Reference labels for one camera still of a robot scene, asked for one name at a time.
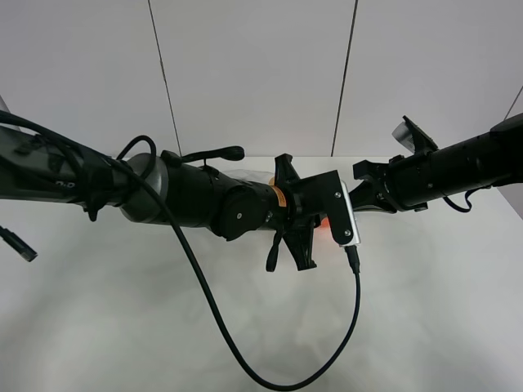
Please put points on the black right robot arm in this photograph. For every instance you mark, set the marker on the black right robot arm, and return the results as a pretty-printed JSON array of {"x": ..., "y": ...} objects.
[{"x": 492, "y": 159}]

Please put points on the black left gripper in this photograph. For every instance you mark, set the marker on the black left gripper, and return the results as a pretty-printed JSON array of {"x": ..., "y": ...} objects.
[{"x": 298, "y": 228}]

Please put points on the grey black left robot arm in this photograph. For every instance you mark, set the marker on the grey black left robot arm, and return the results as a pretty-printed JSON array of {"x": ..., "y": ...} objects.
[{"x": 162, "y": 188}]

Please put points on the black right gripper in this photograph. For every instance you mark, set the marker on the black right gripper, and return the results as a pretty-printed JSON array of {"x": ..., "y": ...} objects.
[{"x": 403, "y": 179}]

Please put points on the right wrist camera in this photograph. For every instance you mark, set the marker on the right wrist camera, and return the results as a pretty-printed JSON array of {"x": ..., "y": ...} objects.
[{"x": 413, "y": 138}]

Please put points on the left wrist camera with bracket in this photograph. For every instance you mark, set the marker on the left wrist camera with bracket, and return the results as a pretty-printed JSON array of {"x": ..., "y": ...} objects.
[{"x": 326, "y": 194}]

